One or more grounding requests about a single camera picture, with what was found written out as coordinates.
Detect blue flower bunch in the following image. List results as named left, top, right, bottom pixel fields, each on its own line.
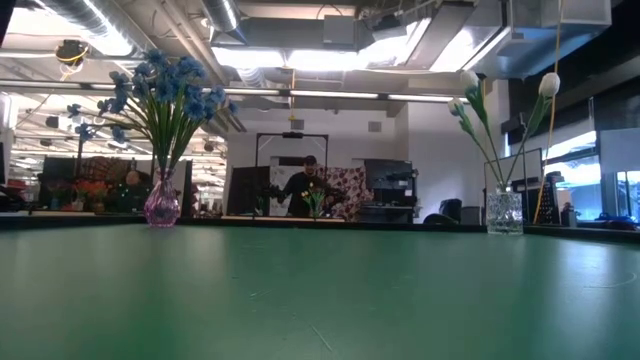
left=132, top=48, right=240, bottom=174
left=66, top=69, right=174, bottom=174

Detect white tulip with green stem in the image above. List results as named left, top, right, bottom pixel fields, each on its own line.
left=459, top=69, right=506, bottom=191
left=447, top=97, right=504, bottom=191
left=502, top=72, right=562, bottom=191

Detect yellow flowers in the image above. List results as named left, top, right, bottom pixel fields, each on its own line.
left=299, top=188, right=327, bottom=219

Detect purple glass vase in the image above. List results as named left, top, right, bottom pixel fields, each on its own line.
left=143, top=167, right=182, bottom=229

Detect clear cut-glass vase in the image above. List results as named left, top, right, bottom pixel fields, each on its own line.
left=486, top=185, right=525, bottom=236

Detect orange flowers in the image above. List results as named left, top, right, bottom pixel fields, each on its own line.
left=74, top=179, right=110, bottom=214

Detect person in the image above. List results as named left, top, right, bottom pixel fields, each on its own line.
left=277, top=154, right=346, bottom=219

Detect patterned cloth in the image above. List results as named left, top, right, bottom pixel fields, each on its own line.
left=319, top=166, right=374, bottom=222

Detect black chair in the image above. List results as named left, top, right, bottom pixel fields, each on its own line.
left=423, top=198, right=464, bottom=225

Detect black rack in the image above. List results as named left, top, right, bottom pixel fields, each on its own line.
left=537, top=172, right=562, bottom=225

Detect black rig frame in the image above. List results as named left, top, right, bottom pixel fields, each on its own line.
left=254, top=131, right=330, bottom=219

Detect silver ceiling duct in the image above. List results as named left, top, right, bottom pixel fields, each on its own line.
left=202, top=0, right=247, bottom=45

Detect yellow hanging cable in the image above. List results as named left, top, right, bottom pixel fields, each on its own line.
left=532, top=0, right=565, bottom=226

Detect black overhead camera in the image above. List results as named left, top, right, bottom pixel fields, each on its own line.
left=54, top=39, right=90, bottom=67

